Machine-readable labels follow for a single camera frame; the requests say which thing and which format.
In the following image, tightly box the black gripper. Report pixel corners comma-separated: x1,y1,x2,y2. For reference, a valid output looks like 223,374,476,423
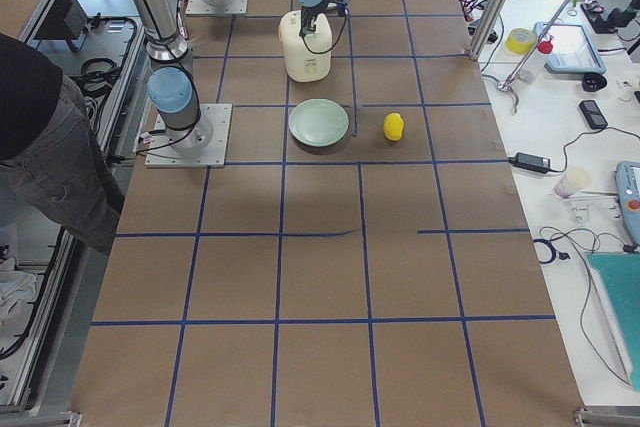
300,0,328,32

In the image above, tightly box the white rice cooker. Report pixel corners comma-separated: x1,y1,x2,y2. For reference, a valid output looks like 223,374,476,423
278,10,333,83

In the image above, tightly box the green plate by potato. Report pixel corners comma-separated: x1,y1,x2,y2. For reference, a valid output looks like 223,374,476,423
288,98,350,147

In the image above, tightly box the yellow toy potato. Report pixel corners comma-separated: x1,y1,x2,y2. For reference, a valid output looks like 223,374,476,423
382,112,405,142

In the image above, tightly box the yellow tape roll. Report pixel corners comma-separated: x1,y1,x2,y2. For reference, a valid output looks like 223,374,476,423
505,28,538,55

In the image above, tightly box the red cap spray bottle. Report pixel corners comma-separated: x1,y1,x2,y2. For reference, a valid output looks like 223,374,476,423
517,35,554,84

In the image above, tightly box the blue teach pendant tablet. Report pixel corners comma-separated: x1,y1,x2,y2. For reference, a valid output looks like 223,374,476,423
545,23,606,76

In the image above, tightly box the black power adapter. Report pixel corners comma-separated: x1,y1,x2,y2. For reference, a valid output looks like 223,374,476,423
508,152,552,174

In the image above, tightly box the person in dark clothes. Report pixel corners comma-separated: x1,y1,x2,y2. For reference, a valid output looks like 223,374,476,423
1,35,125,253

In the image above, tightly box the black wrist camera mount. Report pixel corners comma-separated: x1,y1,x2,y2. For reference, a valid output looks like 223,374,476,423
326,0,349,17

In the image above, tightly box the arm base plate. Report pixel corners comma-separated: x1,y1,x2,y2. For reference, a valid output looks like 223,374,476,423
186,0,248,17
142,103,232,168

